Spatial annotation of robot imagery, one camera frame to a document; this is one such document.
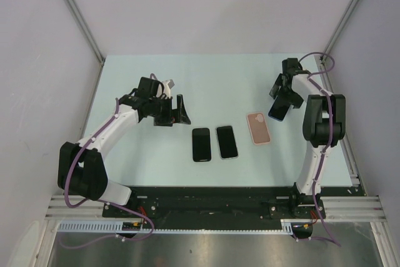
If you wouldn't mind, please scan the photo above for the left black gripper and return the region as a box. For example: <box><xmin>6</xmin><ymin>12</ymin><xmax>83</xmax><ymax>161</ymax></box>
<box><xmin>149</xmin><ymin>94</ymin><xmax>189</xmax><ymax>126</ymax></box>

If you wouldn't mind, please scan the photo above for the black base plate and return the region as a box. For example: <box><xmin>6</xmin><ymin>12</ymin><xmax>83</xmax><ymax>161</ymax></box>
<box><xmin>64</xmin><ymin>185</ymin><xmax>366</xmax><ymax>221</ymax></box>

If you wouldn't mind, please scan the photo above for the clear phone case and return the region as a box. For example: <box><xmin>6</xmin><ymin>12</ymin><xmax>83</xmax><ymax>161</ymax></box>
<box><xmin>216</xmin><ymin>125</ymin><xmax>240</xmax><ymax>161</ymax></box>

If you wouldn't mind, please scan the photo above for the pink phone case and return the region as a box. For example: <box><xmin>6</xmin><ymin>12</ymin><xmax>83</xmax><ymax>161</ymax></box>
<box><xmin>246</xmin><ymin>113</ymin><xmax>271</xmax><ymax>145</ymax></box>

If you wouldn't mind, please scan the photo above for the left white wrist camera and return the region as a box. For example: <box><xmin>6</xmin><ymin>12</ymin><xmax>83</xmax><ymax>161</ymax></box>
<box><xmin>157</xmin><ymin>79</ymin><xmax>174</xmax><ymax>98</ymax></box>

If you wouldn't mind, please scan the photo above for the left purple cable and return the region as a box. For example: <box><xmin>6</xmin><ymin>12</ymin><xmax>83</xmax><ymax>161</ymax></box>
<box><xmin>59</xmin><ymin>73</ymin><xmax>154</xmax><ymax>251</ymax></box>

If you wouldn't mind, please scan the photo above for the black teal phone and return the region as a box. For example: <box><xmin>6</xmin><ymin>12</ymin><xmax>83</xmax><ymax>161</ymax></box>
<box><xmin>216</xmin><ymin>125</ymin><xmax>239</xmax><ymax>159</ymax></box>

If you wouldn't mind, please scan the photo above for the aluminium front rail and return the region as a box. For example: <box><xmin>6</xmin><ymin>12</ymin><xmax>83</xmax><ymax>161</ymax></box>
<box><xmin>45</xmin><ymin>195</ymin><xmax>109</xmax><ymax>219</ymax></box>

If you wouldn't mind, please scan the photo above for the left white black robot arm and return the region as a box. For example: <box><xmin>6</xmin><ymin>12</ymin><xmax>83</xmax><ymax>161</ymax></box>
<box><xmin>57</xmin><ymin>75</ymin><xmax>191</xmax><ymax>217</ymax></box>

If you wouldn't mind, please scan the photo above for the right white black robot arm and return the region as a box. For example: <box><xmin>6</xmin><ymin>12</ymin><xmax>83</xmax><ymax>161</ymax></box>
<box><xmin>268</xmin><ymin>58</ymin><xmax>346</xmax><ymax>218</ymax></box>

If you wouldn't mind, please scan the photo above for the left aluminium frame post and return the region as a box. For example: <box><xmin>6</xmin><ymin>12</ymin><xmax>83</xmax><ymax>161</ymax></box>
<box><xmin>64</xmin><ymin>0</ymin><xmax>105</xmax><ymax>66</ymax></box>

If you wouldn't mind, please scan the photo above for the dark blue phone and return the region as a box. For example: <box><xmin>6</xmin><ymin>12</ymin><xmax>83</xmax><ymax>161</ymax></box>
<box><xmin>268</xmin><ymin>96</ymin><xmax>290</xmax><ymax>121</ymax></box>

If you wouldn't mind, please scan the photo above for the white slotted cable duct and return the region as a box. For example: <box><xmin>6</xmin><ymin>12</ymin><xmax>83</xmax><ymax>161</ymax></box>
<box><xmin>58</xmin><ymin>218</ymin><xmax>313</xmax><ymax>234</ymax></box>

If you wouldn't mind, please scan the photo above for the right aluminium frame post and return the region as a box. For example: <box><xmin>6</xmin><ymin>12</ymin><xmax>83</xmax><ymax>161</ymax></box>
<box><xmin>320</xmin><ymin>0</ymin><xmax>361</xmax><ymax>62</ymax></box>

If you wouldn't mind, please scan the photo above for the black phone case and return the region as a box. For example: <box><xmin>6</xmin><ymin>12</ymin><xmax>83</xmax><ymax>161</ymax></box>
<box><xmin>192</xmin><ymin>128</ymin><xmax>212</xmax><ymax>163</ymax></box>

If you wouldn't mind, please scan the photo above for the aluminium frame post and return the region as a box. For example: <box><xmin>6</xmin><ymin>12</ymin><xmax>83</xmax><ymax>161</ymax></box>
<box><xmin>64</xmin><ymin>0</ymin><xmax>105</xmax><ymax>66</ymax></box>
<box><xmin>320</xmin><ymin>0</ymin><xmax>361</xmax><ymax>62</ymax></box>

